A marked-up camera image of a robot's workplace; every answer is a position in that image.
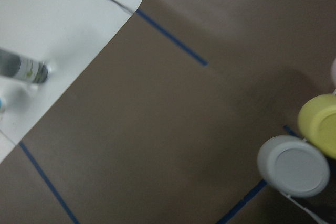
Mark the paper cup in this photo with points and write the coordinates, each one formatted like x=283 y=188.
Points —
x=3 y=104

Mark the white wire cup rack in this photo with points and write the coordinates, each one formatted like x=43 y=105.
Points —
x=320 y=213

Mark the grey cup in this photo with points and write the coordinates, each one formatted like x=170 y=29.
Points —
x=293 y=166

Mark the yellow cup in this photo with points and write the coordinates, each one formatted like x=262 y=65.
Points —
x=316 y=122

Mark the water bottle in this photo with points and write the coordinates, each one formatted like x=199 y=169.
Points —
x=24 y=69

